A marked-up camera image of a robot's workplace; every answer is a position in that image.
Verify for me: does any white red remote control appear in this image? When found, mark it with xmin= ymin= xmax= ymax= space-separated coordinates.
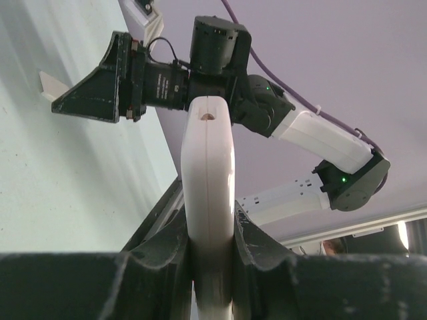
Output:
xmin=181 ymin=96 xmax=236 ymax=319

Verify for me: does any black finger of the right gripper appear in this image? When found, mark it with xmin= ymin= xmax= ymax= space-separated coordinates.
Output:
xmin=51 ymin=32 xmax=121 ymax=123

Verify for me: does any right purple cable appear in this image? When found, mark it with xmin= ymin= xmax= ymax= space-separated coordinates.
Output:
xmin=220 ymin=0 xmax=383 ymax=154

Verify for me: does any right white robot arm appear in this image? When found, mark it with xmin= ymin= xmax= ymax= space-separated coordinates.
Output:
xmin=51 ymin=16 xmax=390 ymax=211

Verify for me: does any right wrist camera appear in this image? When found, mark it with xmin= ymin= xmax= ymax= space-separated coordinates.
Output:
xmin=119 ymin=0 xmax=164 ymax=44

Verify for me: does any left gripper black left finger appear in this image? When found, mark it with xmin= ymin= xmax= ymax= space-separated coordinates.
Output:
xmin=1 ymin=211 xmax=191 ymax=319

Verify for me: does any white battery cover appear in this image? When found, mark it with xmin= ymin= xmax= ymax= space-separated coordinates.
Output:
xmin=39 ymin=71 xmax=69 ymax=102

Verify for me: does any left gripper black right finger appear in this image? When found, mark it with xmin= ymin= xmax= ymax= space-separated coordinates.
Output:
xmin=232 ymin=205 xmax=426 ymax=319

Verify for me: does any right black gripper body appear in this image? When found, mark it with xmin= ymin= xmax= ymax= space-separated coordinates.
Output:
xmin=118 ymin=33 xmax=147 ymax=122

